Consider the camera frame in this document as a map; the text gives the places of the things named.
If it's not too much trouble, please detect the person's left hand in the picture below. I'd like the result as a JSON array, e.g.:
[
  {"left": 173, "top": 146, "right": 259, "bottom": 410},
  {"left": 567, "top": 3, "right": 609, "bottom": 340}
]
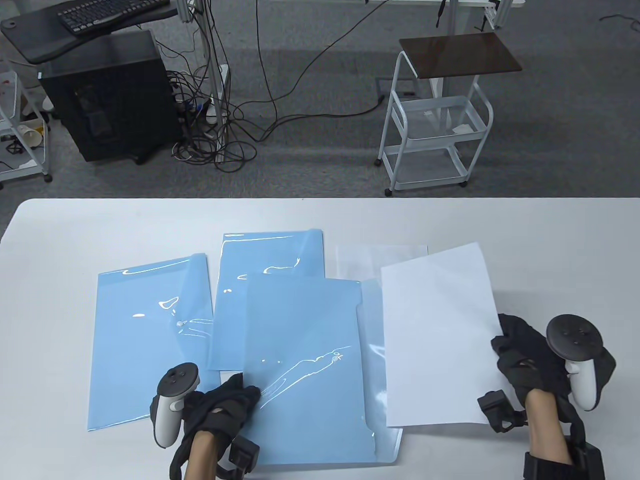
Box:
[{"left": 181, "top": 372, "right": 262, "bottom": 441}]

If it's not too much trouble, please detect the person's right hand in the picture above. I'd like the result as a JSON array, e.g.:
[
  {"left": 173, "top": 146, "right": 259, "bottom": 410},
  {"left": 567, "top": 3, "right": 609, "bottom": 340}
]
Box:
[{"left": 491, "top": 314, "right": 617, "bottom": 414}]

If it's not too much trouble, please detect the white black handheld controller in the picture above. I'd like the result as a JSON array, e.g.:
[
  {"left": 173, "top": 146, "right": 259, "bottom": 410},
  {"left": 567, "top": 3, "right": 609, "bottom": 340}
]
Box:
[
  {"left": 546, "top": 314, "right": 603, "bottom": 412},
  {"left": 151, "top": 363, "right": 200, "bottom": 449}
]

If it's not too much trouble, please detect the blue plastic snap folder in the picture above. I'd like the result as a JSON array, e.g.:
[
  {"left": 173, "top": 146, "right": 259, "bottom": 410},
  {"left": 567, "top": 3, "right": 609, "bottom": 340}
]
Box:
[
  {"left": 242, "top": 272, "right": 403, "bottom": 468},
  {"left": 207, "top": 229, "right": 326, "bottom": 372},
  {"left": 87, "top": 252, "right": 221, "bottom": 432}
]

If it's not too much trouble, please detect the person's left forearm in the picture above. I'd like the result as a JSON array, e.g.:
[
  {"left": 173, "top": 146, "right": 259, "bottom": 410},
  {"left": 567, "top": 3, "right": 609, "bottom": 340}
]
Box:
[{"left": 183, "top": 430, "right": 222, "bottom": 480}]

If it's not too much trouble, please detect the black forearm battery box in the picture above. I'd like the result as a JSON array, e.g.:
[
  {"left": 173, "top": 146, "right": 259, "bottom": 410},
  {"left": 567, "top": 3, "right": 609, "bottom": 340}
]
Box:
[{"left": 570, "top": 440, "right": 606, "bottom": 480}]

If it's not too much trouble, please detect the person's right forearm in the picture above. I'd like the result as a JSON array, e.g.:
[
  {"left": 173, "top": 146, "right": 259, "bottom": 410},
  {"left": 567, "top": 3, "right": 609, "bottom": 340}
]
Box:
[{"left": 524, "top": 389, "right": 572, "bottom": 463}]

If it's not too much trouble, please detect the floor outlet box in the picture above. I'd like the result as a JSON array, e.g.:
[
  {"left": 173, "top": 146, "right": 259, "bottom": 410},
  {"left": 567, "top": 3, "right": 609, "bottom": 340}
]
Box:
[{"left": 376, "top": 76, "right": 419, "bottom": 99}]

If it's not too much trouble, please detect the white cart with brown top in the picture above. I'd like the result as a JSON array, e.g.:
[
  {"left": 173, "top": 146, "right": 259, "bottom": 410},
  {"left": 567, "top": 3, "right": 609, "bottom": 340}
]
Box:
[{"left": 376, "top": 31, "right": 524, "bottom": 197}]

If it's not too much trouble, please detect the white power strip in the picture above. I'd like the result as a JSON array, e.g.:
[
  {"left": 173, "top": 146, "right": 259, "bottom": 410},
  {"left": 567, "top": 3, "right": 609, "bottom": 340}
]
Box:
[{"left": 206, "top": 64, "right": 232, "bottom": 126}]

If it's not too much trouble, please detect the black computer tower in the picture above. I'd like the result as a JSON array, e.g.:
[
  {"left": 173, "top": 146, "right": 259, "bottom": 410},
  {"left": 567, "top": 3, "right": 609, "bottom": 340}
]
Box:
[{"left": 39, "top": 29, "right": 184, "bottom": 165}]

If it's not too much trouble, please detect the paper cup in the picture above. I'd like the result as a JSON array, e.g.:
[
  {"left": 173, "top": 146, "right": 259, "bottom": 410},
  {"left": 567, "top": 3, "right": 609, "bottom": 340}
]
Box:
[{"left": 18, "top": 125, "right": 46, "bottom": 148}]

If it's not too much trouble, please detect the black keyboard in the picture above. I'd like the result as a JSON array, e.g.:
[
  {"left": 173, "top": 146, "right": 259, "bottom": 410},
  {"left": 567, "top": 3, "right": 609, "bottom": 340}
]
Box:
[{"left": 57, "top": 0, "right": 172, "bottom": 37}]

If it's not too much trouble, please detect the black keyboard desk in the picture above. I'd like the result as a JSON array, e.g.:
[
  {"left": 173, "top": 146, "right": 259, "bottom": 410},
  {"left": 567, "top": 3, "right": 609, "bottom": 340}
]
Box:
[{"left": 0, "top": 0, "right": 182, "bottom": 65}]

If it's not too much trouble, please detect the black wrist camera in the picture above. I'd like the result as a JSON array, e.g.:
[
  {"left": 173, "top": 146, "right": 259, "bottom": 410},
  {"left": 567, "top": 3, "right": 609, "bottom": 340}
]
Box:
[
  {"left": 215, "top": 434, "right": 261, "bottom": 476},
  {"left": 476, "top": 390, "right": 528, "bottom": 434}
]

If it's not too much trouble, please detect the black forearm strap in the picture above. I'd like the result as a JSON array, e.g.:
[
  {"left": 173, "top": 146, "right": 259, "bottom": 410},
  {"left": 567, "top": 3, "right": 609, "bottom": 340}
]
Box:
[{"left": 522, "top": 450, "right": 576, "bottom": 480}]

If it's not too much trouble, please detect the tangle of black cables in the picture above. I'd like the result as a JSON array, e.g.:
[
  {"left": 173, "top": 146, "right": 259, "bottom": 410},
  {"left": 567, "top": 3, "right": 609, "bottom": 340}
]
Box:
[{"left": 165, "top": 70, "right": 259, "bottom": 174}]

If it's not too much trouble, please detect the long black floor cable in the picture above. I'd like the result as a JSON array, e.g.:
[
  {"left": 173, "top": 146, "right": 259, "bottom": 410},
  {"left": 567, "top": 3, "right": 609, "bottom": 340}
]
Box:
[{"left": 220, "top": 0, "right": 392, "bottom": 146}]

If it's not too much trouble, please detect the white wire cart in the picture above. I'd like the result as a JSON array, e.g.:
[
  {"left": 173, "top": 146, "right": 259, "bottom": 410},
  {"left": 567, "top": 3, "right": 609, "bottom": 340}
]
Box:
[{"left": 0, "top": 59, "right": 54, "bottom": 190}]

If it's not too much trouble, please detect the aluminium frame post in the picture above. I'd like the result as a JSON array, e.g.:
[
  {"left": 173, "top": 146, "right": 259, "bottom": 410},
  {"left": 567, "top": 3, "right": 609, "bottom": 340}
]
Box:
[{"left": 176, "top": 0, "right": 227, "bottom": 153}]

